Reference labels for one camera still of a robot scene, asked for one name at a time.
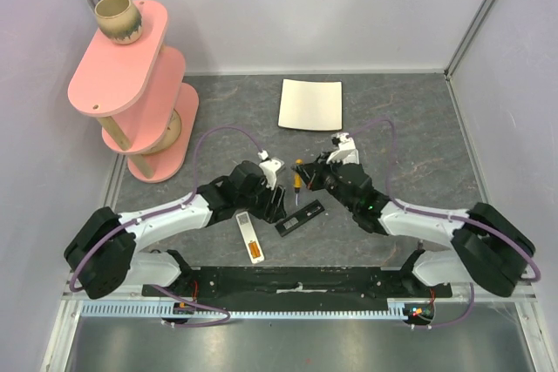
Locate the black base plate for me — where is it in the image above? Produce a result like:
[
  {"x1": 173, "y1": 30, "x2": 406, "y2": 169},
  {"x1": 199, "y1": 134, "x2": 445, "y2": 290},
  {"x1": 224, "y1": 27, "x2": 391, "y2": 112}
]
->
[{"x1": 167, "y1": 266, "x2": 453, "y2": 311}]

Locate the beige cup on lower shelf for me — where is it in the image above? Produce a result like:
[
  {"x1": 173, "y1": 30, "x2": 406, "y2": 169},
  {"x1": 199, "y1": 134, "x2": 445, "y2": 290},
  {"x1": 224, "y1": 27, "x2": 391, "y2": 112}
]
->
[{"x1": 151, "y1": 110, "x2": 181, "y2": 153}]

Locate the orange handle screwdriver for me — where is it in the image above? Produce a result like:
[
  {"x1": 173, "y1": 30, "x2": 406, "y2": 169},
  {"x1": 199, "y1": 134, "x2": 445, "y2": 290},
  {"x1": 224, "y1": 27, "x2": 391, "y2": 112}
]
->
[{"x1": 293, "y1": 159, "x2": 303, "y2": 207}]

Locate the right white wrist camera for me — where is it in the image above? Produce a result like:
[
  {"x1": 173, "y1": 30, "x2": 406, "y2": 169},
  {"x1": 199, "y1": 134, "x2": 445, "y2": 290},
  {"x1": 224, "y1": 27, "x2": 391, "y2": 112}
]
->
[{"x1": 327, "y1": 132, "x2": 360, "y2": 165}]

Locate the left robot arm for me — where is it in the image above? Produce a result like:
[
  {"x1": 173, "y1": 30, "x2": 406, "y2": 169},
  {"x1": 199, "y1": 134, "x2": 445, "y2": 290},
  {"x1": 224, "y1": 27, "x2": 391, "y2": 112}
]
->
[{"x1": 64, "y1": 158, "x2": 286, "y2": 300}]

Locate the white remote control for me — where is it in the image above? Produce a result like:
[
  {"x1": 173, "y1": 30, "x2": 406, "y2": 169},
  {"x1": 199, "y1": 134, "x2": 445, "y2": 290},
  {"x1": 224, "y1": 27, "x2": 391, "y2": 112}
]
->
[{"x1": 235, "y1": 212, "x2": 265, "y2": 264}]

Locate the light blue cable duct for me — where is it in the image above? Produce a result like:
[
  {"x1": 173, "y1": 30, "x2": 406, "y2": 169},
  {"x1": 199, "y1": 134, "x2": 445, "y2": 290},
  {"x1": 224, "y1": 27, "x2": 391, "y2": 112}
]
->
[{"x1": 80, "y1": 301, "x2": 432, "y2": 321}]

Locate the purple cable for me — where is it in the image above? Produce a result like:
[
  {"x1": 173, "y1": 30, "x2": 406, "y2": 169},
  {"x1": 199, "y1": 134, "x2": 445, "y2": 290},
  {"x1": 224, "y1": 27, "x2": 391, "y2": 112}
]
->
[
  {"x1": 346, "y1": 118, "x2": 542, "y2": 332},
  {"x1": 69, "y1": 125, "x2": 268, "y2": 328}
]

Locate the black remote control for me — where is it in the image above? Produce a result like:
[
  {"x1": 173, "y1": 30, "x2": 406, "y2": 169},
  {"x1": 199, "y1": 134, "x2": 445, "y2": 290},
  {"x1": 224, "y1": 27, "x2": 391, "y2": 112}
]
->
[{"x1": 275, "y1": 200, "x2": 325, "y2": 237}]

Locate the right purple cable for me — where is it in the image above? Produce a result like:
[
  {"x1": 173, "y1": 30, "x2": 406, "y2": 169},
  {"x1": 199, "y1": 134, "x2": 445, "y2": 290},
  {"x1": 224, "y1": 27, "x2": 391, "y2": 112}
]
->
[{"x1": 346, "y1": 118, "x2": 542, "y2": 332}]

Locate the white square plate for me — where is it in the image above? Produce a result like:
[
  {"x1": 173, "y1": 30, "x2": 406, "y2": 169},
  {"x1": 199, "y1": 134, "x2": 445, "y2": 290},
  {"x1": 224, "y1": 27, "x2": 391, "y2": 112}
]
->
[{"x1": 278, "y1": 79, "x2": 343, "y2": 132}]

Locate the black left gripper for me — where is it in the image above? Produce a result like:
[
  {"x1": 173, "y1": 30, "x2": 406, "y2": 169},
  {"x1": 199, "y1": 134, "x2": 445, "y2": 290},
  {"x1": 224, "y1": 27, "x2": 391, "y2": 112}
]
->
[{"x1": 236, "y1": 177, "x2": 286, "y2": 224}]

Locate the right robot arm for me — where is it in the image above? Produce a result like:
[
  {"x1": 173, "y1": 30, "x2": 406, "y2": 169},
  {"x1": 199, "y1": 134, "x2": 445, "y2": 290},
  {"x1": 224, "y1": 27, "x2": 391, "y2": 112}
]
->
[{"x1": 292, "y1": 153, "x2": 535, "y2": 297}]

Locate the beige ceramic mug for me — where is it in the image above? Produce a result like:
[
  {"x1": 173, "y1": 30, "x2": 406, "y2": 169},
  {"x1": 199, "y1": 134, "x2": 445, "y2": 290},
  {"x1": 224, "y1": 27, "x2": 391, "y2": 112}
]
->
[{"x1": 94, "y1": 0, "x2": 143, "y2": 45}]

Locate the pink three tier shelf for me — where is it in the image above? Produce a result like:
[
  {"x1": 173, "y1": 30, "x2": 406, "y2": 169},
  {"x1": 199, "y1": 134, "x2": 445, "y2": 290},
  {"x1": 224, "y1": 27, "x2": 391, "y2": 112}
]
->
[{"x1": 67, "y1": 0, "x2": 199, "y2": 183}]

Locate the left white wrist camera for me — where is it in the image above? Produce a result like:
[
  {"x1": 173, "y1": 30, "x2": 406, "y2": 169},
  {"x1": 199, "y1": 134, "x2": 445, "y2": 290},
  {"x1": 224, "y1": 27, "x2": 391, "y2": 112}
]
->
[{"x1": 257, "y1": 150, "x2": 284, "y2": 189}]

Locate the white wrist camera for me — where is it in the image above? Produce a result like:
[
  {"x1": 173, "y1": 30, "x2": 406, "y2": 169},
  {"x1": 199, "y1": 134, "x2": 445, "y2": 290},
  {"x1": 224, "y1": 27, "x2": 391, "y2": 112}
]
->
[
  {"x1": 327, "y1": 132, "x2": 360, "y2": 165},
  {"x1": 257, "y1": 150, "x2": 284, "y2": 189}
]

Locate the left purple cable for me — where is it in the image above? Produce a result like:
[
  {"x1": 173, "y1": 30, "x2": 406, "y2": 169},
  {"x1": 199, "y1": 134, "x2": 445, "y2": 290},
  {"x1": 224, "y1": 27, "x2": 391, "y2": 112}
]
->
[{"x1": 69, "y1": 125, "x2": 268, "y2": 328}]

